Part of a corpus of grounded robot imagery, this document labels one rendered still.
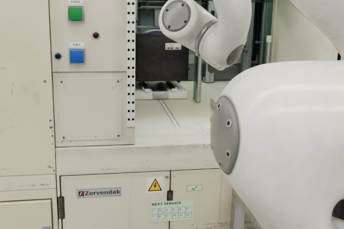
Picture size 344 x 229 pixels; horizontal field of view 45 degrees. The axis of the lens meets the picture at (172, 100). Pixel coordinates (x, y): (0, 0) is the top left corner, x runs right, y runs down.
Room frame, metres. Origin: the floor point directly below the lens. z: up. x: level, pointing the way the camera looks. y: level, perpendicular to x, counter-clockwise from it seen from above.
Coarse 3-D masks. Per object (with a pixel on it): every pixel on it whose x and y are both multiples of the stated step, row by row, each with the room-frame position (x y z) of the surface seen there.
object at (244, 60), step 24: (72, 0) 0.99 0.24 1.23; (144, 0) 1.91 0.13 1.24; (168, 0) 1.89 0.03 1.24; (144, 24) 1.91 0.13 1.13; (72, 48) 0.99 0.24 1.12; (192, 72) 1.95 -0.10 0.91; (216, 72) 1.98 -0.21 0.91; (240, 72) 1.97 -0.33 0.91; (168, 216) 1.02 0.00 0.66; (192, 216) 1.03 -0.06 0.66
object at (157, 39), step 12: (156, 12) 1.62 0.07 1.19; (156, 24) 1.62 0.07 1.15; (144, 36) 1.53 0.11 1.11; (156, 36) 1.54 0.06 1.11; (144, 48) 1.53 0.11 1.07; (156, 48) 1.54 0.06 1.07; (168, 48) 1.55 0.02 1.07; (180, 48) 1.55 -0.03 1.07; (144, 60) 1.53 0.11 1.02; (156, 60) 1.54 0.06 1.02; (168, 60) 1.55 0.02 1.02; (180, 60) 1.56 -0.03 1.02; (144, 72) 1.53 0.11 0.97; (156, 72) 1.54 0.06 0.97; (168, 72) 1.55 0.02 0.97; (180, 72) 1.56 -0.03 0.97; (144, 84) 1.60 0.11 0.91; (168, 84) 1.64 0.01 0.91
